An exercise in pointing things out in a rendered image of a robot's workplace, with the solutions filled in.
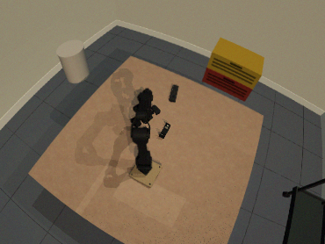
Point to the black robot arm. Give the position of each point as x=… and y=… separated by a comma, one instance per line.
x=140, y=136

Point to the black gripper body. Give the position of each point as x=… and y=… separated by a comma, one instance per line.
x=154, y=109

